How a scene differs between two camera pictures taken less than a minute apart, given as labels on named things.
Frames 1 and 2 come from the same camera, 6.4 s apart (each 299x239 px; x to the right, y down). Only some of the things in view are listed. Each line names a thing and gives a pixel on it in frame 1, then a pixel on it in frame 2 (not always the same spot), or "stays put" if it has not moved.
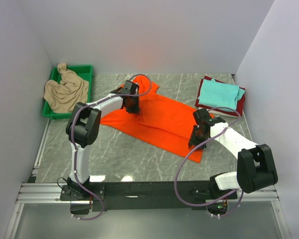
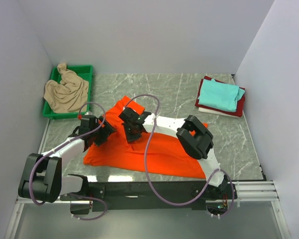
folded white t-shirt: [219, 113] stays put
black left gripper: [136, 110] -> [106, 131]
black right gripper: [192, 141] -> [129, 138]
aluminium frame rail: [50, 193] stays put
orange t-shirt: [162, 121] -> [166, 155]
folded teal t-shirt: [215, 94] stays put
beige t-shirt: [62, 97] stays put
